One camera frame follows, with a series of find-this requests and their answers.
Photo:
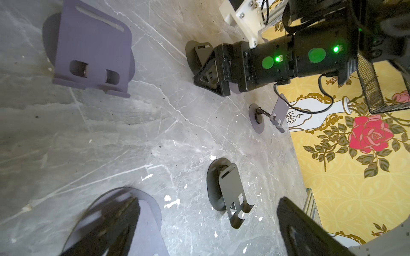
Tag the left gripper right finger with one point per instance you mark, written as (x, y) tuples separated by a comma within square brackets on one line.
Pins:
[(302, 236)]

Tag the black wire mesh basket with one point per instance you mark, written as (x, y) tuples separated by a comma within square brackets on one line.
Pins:
[(382, 85)]

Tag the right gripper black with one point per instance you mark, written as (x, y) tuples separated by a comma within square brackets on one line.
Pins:
[(227, 64)]

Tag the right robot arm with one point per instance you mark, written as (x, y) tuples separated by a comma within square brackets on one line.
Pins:
[(322, 37)]

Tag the grey phone stand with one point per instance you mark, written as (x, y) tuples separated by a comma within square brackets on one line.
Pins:
[(147, 239), (277, 117), (89, 49)]

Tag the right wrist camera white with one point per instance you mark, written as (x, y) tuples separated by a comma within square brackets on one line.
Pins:
[(250, 15)]

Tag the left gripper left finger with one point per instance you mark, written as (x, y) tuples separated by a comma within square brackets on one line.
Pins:
[(107, 230)]

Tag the dark phone stand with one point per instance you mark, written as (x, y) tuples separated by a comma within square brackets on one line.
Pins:
[(197, 54), (226, 192)]

